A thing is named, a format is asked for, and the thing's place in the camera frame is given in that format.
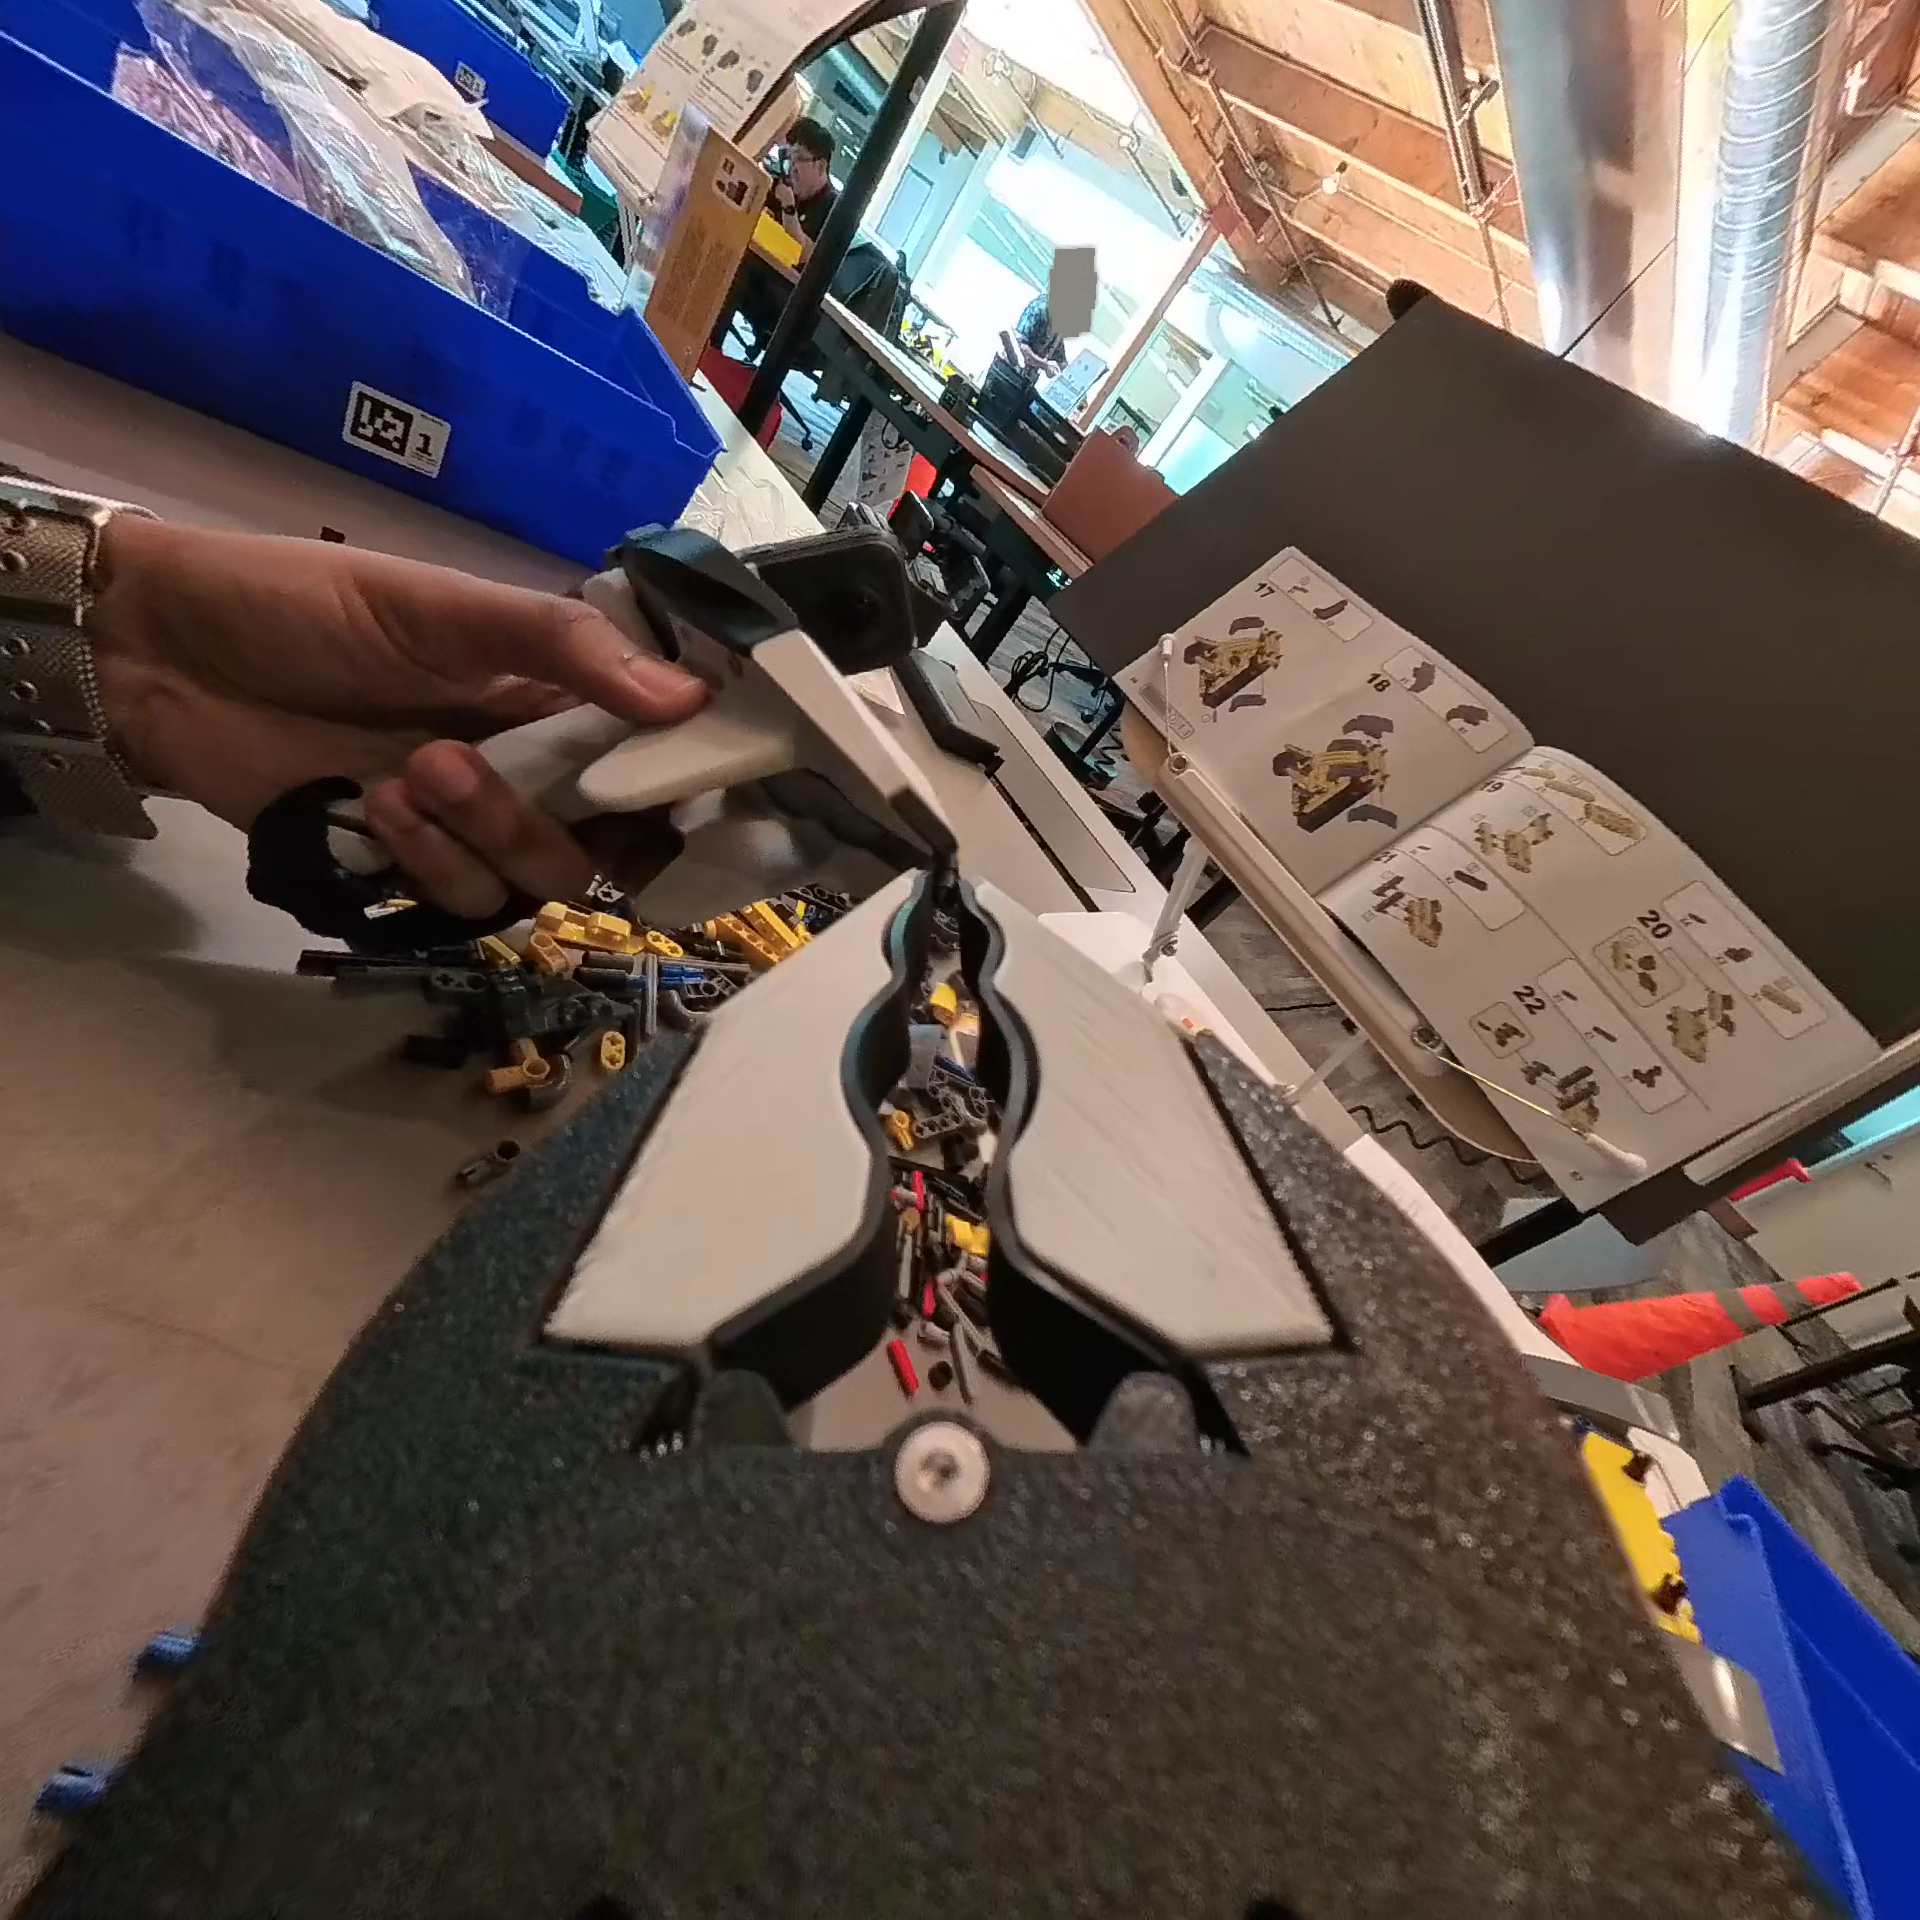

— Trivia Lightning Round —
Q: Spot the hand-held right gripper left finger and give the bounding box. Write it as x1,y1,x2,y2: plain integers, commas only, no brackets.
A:
540,874,933,1415

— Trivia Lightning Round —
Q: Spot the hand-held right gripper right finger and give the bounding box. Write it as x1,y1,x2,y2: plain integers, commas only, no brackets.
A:
958,882,1340,1451

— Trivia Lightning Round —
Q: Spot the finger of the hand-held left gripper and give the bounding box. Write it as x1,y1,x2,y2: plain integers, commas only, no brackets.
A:
672,767,943,929
748,626,964,868

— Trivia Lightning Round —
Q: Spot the person's left hand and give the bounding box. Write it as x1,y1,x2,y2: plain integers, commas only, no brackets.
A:
90,515,715,923

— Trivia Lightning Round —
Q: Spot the pile of brick pieces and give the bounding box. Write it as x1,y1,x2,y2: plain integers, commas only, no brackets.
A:
294,882,1038,1412

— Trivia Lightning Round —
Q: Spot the long office desk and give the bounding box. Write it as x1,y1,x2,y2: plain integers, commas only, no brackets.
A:
815,293,1098,579

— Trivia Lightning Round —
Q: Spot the brown cardboard box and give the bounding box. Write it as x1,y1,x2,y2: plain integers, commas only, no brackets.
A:
643,103,778,385

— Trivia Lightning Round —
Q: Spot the brown chair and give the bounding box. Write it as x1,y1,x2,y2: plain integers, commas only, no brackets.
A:
1040,427,1181,569

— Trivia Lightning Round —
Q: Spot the black metal pole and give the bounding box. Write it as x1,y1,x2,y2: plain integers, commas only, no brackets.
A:
732,0,968,442

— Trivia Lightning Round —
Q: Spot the open instruction booklet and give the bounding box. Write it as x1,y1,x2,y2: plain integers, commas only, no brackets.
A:
1114,543,1888,1214

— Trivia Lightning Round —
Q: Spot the curled printed manual sheet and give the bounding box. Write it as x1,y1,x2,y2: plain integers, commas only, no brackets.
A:
589,0,890,201

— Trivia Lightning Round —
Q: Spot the blue storage bin with tag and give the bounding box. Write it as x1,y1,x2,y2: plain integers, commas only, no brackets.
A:
0,0,725,569

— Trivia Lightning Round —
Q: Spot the orange traffic cone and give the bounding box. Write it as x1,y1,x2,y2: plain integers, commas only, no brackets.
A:
1535,1270,1864,1386

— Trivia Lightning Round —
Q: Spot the heap of clear plastic bags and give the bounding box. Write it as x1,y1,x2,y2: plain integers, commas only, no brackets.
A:
111,0,504,302

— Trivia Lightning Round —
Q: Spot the yellow grey brick vehicle model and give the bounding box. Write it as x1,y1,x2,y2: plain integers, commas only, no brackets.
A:
1573,1422,1788,1778

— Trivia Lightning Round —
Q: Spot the grey studded wristband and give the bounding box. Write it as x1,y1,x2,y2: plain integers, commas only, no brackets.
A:
0,465,164,846

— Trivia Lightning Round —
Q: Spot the black book stand board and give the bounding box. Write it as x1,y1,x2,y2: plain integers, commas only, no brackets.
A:
1046,287,1920,1277

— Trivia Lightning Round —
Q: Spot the black coiled cable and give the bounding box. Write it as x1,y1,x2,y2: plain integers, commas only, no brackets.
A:
1340,1099,1501,1172

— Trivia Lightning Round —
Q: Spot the silver air duct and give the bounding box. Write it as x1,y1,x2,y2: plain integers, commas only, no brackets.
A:
1692,0,1844,447

